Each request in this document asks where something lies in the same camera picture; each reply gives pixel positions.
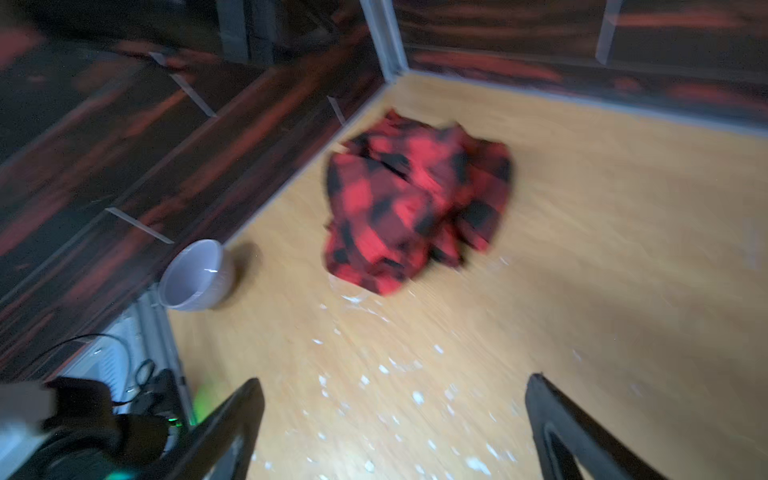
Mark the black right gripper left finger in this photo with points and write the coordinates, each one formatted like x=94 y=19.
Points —
x=222 y=445

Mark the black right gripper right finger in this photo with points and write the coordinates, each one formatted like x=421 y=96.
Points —
x=568 y=441

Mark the red black checkered cloth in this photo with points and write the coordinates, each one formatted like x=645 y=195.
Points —
x=403 y=193

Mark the white bowl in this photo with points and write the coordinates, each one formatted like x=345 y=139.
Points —
x=198 y=278

